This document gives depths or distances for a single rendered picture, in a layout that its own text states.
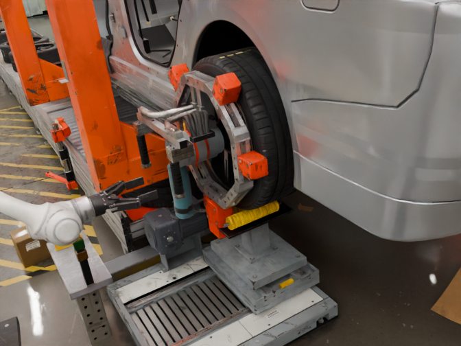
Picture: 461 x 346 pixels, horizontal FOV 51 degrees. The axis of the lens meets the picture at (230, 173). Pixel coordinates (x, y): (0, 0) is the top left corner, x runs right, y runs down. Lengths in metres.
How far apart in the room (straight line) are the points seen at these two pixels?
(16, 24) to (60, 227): 2.79
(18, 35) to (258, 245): 2.58
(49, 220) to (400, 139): 1.00
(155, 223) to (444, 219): 1.37
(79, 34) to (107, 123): 0.40
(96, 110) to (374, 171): 1.30
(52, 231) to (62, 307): 1.25
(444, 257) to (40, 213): 2.01
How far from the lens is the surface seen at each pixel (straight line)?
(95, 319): 2.36
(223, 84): 1.73
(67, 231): 1.48
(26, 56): 4.14
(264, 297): 2.22
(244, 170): 1.76
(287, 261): 2.31
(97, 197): 1.70
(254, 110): 1.76
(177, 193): 1.82
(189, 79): 1.97
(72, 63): 2.20
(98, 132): 2.29
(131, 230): 2.66
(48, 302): 2.77
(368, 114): 1.40
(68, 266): 2.16
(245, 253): 2.36
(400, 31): 1.28
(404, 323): 2.37
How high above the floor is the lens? 1.63
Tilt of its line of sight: 27 degrees down
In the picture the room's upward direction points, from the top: 7 degrees counter-clockwise
